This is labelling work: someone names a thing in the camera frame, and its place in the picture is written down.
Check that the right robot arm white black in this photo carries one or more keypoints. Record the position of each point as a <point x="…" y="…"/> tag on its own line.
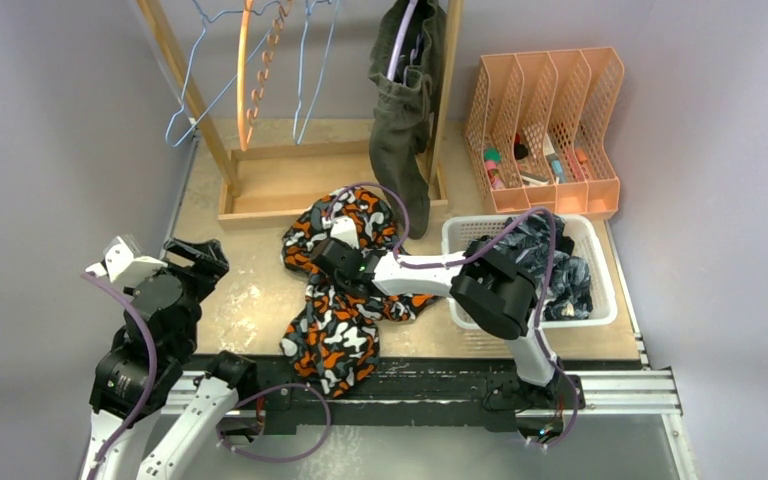
<point x="500" y="296"/>

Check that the light blue wire hanger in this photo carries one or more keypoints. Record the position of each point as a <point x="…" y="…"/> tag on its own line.
<point x="208" y="33"/>

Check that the purple plastic hanger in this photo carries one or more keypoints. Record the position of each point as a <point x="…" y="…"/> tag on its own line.
<point x="399" y="38"/>

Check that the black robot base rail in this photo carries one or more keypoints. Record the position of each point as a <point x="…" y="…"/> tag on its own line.
<point x="415" y="391"/>

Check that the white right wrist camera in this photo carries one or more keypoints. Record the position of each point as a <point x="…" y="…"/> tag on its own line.
<point x="344" y="229"/>

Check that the aluminium frame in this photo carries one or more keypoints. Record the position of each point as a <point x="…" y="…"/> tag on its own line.
<point x="612" y="392"/>

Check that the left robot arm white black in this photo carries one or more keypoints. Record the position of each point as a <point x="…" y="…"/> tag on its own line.
<point x="161" y="303"/>

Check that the items in file organizer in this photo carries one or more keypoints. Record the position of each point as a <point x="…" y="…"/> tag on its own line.
<point x="533" y="172"/>

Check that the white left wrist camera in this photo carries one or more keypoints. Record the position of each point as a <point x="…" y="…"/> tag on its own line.
<point x="124" y="264"/>

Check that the orange plastic file organizer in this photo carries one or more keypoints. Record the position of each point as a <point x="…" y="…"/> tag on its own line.
<point x="569" y="95"/>

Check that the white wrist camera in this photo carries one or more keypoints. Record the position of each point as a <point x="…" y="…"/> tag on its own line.
<point x="124" y="264"/>
<point x="344" y="229"/>

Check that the white plastic basket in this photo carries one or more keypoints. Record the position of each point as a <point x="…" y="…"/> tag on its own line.
<point x="459" y="232"/>

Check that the dark leaf-print shorts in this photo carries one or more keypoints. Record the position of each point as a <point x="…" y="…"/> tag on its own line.
<point x="569" y="291"/>

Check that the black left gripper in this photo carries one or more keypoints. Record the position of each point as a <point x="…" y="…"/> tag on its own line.
<point x="209" y="262"/>

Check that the olive green shorts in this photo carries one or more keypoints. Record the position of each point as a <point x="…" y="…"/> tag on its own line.
<point x="401" y="128"/>

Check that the wooden clothes rack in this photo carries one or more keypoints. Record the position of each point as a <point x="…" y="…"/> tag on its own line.
<point x="263" y="186"/>

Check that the orange camouflage shorts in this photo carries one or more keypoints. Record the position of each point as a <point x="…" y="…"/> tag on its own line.
<point x="334" y="341"/>

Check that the orange plastic hanger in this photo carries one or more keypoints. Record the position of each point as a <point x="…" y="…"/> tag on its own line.
<point x="253" y="66"/>

